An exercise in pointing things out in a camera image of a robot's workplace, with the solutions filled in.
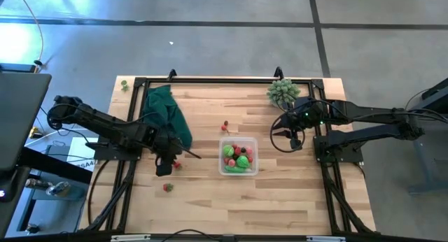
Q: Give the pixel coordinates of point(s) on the grey desk top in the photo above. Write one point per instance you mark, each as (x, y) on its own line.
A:
(21, 119)

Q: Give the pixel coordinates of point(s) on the white frame bracket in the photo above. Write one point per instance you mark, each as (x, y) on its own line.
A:
(130, 238)
(325, 238)

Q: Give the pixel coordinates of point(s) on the white printed label sheet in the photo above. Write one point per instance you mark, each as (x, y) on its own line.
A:
(78, 154)

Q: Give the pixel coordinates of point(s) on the dark green cloth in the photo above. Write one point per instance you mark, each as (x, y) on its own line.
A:
(164, 109)

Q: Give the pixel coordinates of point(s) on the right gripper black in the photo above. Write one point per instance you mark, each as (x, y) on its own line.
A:
(297, 119)

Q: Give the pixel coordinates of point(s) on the green pea pod toy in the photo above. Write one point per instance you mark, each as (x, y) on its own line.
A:
(235, 169)

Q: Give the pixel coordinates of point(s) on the black aluminium table frame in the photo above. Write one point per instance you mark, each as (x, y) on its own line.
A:
(227, 80)

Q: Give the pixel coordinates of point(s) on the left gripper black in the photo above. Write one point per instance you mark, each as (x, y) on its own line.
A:
(167, 147)

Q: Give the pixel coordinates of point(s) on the small green leaf sprig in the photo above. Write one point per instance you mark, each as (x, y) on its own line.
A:
(124, 83)

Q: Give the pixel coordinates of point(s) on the blue grey table frame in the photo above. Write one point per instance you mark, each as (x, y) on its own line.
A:
(425, 165)

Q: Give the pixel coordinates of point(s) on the clear plastic tupperware container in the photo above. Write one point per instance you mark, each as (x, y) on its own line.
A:
(254, 166)

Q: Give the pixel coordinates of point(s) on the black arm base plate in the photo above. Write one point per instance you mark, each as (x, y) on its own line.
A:
(112, 155)
(344, 155)

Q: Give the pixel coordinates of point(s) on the black desk support bar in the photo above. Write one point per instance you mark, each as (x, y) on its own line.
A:
(56, 166)

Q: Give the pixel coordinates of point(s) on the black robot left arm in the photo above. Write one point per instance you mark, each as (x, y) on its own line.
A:
(105, 124)

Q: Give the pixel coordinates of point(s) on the green succulent plant in pot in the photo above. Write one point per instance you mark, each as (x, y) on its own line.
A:
(283, 90)

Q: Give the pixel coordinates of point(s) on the green cabbage toy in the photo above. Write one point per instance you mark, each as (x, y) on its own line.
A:
(228, 150)
(242, 161)

